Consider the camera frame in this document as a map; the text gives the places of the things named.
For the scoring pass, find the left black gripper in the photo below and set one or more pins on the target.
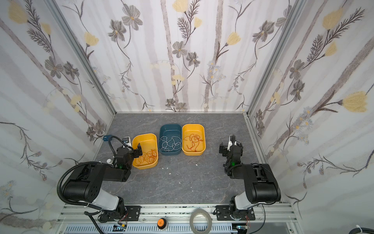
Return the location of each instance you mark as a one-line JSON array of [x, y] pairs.
[[136, 151]]

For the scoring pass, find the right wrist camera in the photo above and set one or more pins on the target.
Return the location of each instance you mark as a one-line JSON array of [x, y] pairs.
[[231, 142]]

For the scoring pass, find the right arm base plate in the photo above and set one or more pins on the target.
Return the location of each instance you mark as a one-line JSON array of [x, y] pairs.
[[227, 213]]

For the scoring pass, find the left yellow plastic bin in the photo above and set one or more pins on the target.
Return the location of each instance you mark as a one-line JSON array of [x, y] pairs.
[[150, 156]]

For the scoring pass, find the small blue box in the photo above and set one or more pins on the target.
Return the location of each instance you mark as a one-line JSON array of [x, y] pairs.
[[107, 138]]

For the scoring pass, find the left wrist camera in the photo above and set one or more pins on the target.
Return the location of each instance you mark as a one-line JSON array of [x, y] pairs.
[[127, 141]]

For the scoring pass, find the right yellow plastic bin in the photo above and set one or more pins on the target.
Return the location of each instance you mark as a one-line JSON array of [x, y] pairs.
[[193, 139]]

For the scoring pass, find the teal plastic bin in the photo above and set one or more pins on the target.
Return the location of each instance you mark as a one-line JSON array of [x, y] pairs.
[[170, 140]]

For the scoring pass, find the orange emergency button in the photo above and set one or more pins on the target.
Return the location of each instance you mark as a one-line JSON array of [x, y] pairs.
[[162, 223]]

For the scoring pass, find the yellow plastic bin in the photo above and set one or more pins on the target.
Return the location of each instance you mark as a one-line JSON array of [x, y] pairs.
[[150, 156], [193, 139]]

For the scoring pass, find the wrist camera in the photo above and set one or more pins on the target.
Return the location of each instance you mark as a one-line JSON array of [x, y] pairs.
[[127, 141], [231, 142]]

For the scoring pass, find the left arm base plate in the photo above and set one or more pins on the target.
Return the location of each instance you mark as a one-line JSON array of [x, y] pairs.
[[126, 213]]

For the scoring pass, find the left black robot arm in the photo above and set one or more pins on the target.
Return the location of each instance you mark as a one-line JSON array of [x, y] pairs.
[[81, 186]]

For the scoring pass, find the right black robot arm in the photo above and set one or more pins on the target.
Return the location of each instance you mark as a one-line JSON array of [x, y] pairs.
[[260, 185]]

